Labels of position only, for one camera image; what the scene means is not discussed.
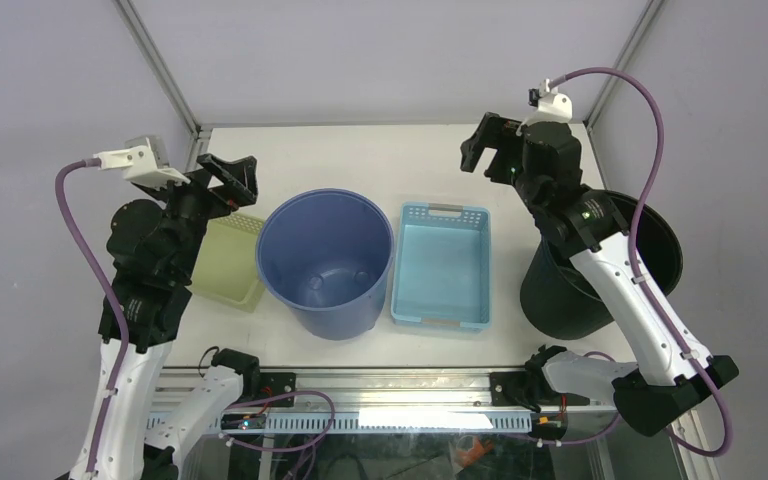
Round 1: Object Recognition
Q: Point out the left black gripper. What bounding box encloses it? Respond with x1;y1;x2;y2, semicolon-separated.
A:
143;151;258;278

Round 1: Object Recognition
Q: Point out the large blue plastic bucket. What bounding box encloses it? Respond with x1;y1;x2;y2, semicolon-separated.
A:
255;188;395;341

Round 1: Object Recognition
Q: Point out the light blue perforated basket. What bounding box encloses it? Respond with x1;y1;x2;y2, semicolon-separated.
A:
390;202;492;333

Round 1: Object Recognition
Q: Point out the large black plastic bucket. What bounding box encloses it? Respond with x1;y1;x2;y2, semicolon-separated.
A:
519;190;684;342

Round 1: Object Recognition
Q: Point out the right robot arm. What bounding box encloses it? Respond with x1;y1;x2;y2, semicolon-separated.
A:
461;112;739;437

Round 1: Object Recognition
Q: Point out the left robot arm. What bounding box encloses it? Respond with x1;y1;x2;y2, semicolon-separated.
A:
69;154;261;479

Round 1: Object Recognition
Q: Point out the yellow-green perforated basket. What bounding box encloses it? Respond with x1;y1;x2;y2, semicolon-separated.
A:
189;213;265;313

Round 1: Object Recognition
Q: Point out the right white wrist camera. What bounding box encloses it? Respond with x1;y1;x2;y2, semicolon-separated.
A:
519;79;573;131

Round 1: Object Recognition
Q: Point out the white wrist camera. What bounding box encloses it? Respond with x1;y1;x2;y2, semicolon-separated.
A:
519;79;573;131
95;135;190;190

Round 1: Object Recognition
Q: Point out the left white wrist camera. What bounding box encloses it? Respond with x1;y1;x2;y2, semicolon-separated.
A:
95;135;190;190

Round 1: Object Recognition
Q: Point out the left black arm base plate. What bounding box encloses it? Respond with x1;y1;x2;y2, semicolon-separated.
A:
256;371;297;415

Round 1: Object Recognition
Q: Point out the aluminium front rail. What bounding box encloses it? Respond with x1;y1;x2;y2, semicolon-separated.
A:
148;367;630;415

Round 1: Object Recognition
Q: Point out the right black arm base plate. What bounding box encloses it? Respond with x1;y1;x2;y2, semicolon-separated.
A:
488;370;591;412

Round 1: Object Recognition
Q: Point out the slotted grey cable duct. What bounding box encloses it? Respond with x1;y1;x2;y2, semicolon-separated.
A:
145;410;534;437

